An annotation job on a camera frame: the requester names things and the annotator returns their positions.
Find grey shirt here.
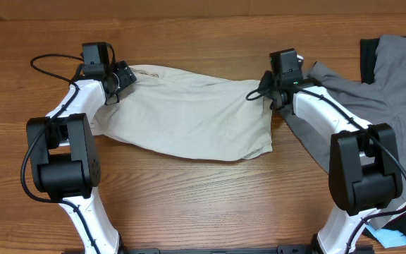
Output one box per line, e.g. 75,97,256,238
280,34,406,230

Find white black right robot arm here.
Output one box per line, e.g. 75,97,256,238
258,49,402,254

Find beige cotton shorts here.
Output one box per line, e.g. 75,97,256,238
90,65,272,161

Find light blue paper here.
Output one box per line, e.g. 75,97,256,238
366,225,406,248

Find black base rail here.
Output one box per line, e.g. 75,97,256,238
121,245,318,254

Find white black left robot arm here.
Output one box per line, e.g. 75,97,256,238
20,42,136,253

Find black garment under shirt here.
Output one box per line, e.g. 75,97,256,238
360,35,406,93

